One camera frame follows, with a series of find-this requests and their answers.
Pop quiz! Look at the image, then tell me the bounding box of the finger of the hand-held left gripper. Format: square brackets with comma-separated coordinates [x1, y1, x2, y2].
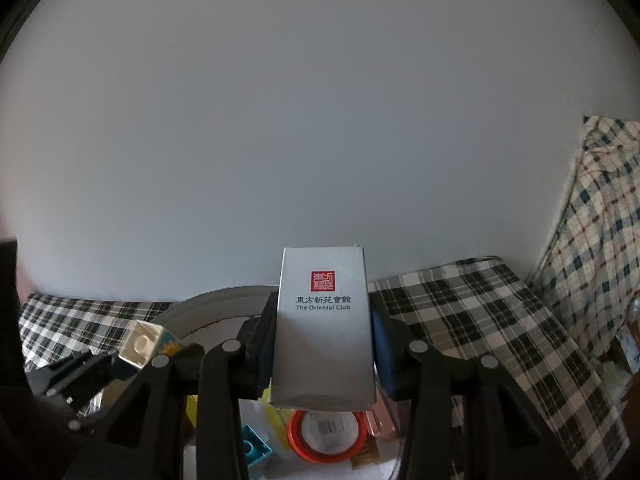
[27, 350, 121, 401]
[65, 380, 132, 433]

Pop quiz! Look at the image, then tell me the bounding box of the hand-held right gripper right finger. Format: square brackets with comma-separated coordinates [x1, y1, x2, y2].
[370, 310, 566, 480]

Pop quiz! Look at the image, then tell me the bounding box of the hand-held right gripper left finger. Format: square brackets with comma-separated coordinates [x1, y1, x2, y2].
[70, 292, 278, 480]

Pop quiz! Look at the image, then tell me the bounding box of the brown rectangular box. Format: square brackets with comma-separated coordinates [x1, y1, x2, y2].
[367, 387, 401, 443]

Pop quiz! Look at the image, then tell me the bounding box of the white cardboard box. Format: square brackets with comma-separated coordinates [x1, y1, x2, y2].
[268, 245, 377, 410]

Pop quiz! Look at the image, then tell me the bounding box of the blue round cookie tin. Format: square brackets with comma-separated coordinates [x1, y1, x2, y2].
[150, 285, 416, 480]

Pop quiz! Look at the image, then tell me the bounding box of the white sun print toy block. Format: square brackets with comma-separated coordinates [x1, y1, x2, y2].
[111, 320, 187, 380]

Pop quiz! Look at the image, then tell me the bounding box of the teal bear toy block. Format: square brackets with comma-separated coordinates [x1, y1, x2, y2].
[241, 424, 275, 468]

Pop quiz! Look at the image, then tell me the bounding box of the red round container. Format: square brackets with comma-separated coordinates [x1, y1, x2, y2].
[286, 407, 368, 463]

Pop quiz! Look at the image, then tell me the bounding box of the black white checked bedsheet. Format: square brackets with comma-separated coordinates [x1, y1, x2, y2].
[20, 257, 631, 480]

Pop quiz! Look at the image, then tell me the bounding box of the checked pillow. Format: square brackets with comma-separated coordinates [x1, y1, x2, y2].
[525, 115, 640, 361]

